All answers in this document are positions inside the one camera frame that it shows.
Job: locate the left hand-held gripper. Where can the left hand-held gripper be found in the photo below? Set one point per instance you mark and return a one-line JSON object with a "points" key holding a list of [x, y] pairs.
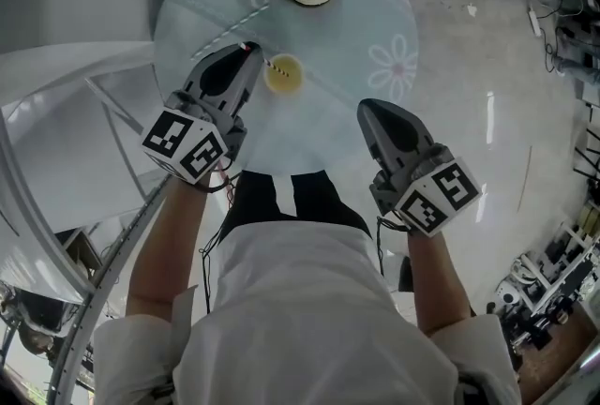
{"points": [[213, 112]]}

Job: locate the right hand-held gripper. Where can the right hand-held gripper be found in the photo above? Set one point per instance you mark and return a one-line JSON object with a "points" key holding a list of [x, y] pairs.
{"points": [[408, 159]]}

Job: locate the red striped straw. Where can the red striped straw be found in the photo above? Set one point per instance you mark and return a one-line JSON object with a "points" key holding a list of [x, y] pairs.
{"points": [[276, 67]]}

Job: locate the small clear cup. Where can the small clear cup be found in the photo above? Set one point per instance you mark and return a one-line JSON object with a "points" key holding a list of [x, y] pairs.
{"points": [[283, 82]]}

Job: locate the person's left forearm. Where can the person's left forearm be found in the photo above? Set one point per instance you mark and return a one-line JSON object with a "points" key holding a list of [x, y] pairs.
{"points": [[164, 248]]}

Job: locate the person's right forearm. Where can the person's right forearm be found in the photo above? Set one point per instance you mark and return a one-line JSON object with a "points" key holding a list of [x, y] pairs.
{"points": [[438, 286]]}

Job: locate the grey striped straw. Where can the grey striped straw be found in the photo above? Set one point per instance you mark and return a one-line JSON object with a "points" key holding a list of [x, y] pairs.
{"points": [[229, 30]]}

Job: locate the black trousers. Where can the black trousers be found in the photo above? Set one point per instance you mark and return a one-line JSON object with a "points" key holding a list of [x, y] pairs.
{"points": [[323, 201]]}

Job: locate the black shoe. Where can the black shoe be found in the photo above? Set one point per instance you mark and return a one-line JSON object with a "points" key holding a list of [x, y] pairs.
{"points": [[405, 274]]}

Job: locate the white equipment rack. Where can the white equipment rack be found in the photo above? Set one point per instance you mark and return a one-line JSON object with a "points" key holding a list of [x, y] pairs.
{"points": [[548, 281]]}

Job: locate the white power strip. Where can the white power strip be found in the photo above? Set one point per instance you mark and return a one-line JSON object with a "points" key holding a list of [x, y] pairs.
{"points": [[535, 21]]}

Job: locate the white shirt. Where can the white shirt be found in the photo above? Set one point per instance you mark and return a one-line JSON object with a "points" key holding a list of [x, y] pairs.
{"points": [[300, 323]]}

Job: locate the curved metal rail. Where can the curved metal rail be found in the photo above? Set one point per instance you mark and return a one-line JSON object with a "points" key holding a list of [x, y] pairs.
{"points": [[100, 286]]}

